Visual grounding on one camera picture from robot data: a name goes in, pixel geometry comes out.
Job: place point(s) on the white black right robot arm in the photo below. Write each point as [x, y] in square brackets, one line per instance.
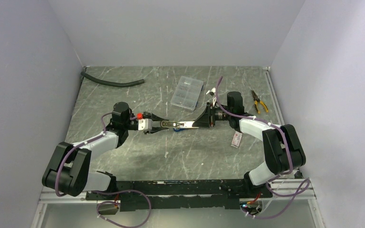
[283, 151]

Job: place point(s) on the red white staples box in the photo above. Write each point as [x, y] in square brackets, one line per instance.
[236, 139]

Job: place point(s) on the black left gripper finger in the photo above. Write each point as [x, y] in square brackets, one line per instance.
[156, 118]
[157, 129]

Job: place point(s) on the blue black stapler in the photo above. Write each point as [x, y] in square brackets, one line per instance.
[183, 125]

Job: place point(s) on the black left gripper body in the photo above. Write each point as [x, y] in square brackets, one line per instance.
[146, 131]

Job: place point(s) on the yellow handled pliers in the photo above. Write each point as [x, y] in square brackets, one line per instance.
[258, 101]

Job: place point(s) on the clear plastic screw organizer box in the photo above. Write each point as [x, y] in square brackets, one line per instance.
[187, 93]

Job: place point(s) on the aluminium frame rail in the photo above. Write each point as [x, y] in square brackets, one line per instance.
[232, 188]

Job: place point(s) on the small beige white stapler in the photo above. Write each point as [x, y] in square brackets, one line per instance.
[168, 124]

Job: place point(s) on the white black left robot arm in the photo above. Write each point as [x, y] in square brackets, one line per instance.
[68, 171]

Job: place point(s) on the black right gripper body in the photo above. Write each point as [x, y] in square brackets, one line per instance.
[211, 112]

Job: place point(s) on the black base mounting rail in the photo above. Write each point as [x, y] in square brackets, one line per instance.
[136, 200]

